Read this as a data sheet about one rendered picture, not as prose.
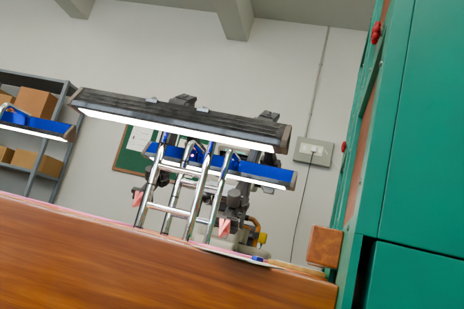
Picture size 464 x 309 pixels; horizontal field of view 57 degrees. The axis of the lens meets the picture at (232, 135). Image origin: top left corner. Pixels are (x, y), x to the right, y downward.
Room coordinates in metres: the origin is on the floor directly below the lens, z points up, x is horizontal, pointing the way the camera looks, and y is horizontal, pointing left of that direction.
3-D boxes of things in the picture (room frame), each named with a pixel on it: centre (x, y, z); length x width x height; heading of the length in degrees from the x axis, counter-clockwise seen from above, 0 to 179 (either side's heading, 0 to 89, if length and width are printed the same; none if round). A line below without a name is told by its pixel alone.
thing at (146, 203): (1.20, 0.14, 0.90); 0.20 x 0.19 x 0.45; 76
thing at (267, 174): (1.66, 0.02, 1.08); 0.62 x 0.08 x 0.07; 76
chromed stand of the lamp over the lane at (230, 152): (1.59, 0.05, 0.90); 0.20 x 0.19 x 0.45; 76
